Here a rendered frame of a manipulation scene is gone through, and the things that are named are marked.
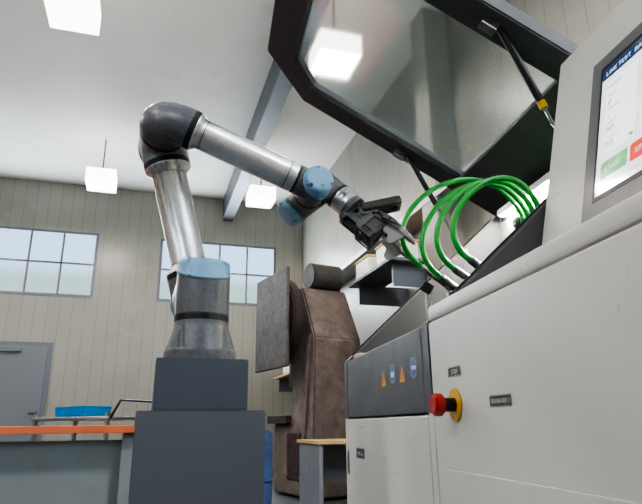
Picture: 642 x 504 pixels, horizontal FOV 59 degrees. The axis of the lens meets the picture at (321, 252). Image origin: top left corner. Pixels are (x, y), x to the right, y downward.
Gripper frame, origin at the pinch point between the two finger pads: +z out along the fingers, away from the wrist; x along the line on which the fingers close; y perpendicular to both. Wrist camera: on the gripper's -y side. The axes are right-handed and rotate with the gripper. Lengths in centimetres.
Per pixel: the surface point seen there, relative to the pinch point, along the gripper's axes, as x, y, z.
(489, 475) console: 42, 42, 45
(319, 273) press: -486, -143, -207
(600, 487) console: 65, 41, 52
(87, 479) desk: -111, 115, -54
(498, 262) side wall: 28.7, 5.3, 23.1
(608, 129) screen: 49, -17, 24
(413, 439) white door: 14, 39, 33
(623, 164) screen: 52, -10, 30
